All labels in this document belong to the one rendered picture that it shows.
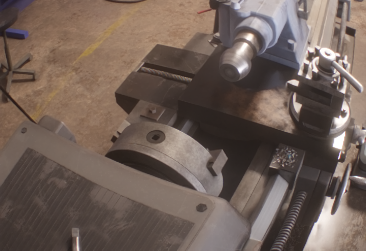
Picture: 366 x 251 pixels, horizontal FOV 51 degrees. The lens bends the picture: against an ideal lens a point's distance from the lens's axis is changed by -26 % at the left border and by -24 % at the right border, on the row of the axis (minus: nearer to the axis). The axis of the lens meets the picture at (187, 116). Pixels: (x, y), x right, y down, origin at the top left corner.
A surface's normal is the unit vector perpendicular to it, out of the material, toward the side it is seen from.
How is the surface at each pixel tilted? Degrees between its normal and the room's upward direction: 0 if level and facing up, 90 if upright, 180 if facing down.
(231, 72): 90
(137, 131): 23
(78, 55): 0
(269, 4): 0
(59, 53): 0
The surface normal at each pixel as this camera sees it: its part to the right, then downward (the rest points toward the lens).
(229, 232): 0.62, -0.33
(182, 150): 0.36, -0.54
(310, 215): -0.42, 0.63
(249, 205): -0.03, -0.73
